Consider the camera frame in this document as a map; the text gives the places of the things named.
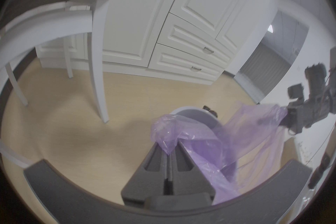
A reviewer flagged grey seat white chair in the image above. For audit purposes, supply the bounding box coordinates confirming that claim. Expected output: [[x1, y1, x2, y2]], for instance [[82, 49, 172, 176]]
[[0, 0, 118, 169]]

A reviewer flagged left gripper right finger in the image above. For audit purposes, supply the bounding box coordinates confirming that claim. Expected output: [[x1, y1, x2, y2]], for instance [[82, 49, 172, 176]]
[[169, 139, 216, 205]]

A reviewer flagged white wardrobe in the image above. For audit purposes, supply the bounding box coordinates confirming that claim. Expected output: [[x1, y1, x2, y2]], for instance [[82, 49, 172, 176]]
[[35, 0, 280, 85]]

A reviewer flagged grey curtain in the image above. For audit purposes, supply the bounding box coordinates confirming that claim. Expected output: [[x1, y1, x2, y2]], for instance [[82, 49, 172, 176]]
[[235, 42, 292, 103]]

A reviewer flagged purple plastic bag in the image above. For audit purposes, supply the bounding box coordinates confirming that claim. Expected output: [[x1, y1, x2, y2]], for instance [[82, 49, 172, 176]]
[[151, 101, 289, 205]]

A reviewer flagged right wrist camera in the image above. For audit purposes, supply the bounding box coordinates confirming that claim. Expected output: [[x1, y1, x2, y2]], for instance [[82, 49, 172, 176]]
[[287, 83, 305, 99]]

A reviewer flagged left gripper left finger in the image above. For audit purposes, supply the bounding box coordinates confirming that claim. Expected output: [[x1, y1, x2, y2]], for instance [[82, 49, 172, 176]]
[[121, 143, 168, 205]]

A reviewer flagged white trash bin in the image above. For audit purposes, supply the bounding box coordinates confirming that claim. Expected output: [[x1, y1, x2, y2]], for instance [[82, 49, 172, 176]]
[[171, 106, 239, 184]]

